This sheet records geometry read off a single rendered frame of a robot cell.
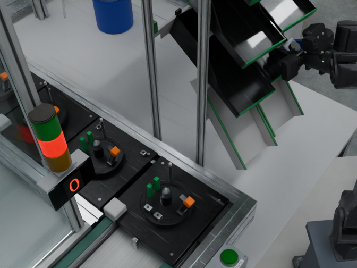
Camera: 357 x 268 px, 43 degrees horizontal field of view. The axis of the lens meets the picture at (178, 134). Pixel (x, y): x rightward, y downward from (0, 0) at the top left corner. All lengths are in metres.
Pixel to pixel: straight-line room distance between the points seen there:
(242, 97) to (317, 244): 0.39
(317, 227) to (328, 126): 0.56
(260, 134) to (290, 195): 0.22
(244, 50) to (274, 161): 0.53
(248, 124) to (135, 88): 0.54
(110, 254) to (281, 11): 0.75
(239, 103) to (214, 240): 0.36
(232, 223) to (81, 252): 0.40
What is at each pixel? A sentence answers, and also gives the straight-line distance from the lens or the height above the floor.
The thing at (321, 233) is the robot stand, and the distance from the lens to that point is 1.12.
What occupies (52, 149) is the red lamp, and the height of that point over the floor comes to 1.34.
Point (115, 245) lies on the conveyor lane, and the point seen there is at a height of 0.92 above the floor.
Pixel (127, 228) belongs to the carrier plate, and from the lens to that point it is 1.20.
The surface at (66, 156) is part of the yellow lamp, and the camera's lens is 0.94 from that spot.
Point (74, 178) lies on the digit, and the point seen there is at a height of 1.22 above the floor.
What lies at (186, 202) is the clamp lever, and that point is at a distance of 1.11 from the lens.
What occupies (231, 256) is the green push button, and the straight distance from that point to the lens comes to 1.16.
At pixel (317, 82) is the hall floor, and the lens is 3.06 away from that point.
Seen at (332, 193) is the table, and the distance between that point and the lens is 1.44.
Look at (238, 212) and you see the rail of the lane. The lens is 1.24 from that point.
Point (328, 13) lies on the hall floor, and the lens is 3.69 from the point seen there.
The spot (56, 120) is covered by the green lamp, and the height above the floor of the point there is 1.40.
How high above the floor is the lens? 2.01
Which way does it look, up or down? 49 degrees down
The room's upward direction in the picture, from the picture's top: 2 degrees counter-clockwise
